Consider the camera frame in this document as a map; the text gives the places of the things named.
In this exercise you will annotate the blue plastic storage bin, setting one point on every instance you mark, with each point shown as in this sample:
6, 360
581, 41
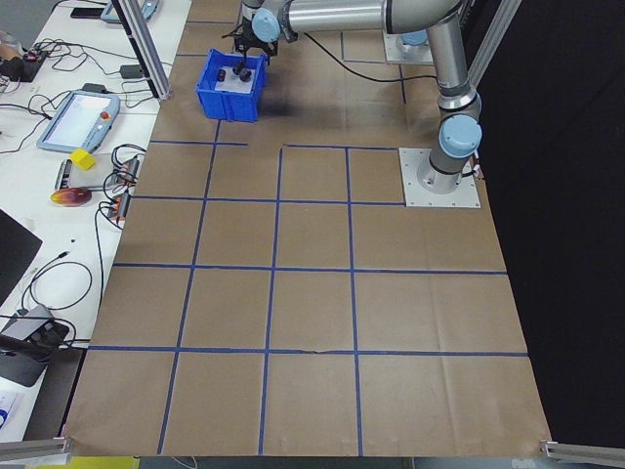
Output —
227, 105

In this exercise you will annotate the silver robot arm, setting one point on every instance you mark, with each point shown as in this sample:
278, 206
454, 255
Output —
342, 14

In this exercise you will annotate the white foam liner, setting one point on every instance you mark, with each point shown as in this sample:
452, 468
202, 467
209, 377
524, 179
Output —
233, 87

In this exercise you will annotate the black power adapter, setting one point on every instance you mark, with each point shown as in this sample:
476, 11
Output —
133, 72

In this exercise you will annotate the grey power adapter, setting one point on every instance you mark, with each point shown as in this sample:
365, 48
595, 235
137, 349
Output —
95, 88

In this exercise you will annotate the black phone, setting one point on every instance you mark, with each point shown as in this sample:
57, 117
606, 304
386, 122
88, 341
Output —
88, 12

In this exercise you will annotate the grey teach pendant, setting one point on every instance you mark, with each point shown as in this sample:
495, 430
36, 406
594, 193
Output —
78, 122

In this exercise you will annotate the yellow block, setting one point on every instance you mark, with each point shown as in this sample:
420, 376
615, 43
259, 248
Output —
82, 160

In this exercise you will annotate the red yellow disc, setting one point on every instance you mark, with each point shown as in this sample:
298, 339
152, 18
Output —
70, 197

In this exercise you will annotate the white desk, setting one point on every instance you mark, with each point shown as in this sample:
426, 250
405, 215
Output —
58, 225

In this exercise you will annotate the black laptop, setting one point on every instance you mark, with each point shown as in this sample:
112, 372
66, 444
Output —
14, 254

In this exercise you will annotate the black cloth cover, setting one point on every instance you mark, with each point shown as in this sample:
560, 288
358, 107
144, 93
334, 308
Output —
561, 195

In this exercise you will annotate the blue printed paper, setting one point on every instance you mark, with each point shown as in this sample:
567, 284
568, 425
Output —
10, 410

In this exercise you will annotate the yellow sheet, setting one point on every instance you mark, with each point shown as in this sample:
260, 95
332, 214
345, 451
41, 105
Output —
102, 463

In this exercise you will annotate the aluminium profile bar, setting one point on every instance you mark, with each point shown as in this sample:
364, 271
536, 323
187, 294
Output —
581, 450
34, 448

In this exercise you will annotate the aluminium frame post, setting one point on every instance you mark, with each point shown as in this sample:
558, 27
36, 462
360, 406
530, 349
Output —
146, 54

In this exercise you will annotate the white square base plate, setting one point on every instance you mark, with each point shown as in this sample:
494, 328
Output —
390, 54
415, 195

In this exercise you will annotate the aluminium V-shaped frame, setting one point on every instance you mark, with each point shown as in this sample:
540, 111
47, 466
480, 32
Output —
493, 44

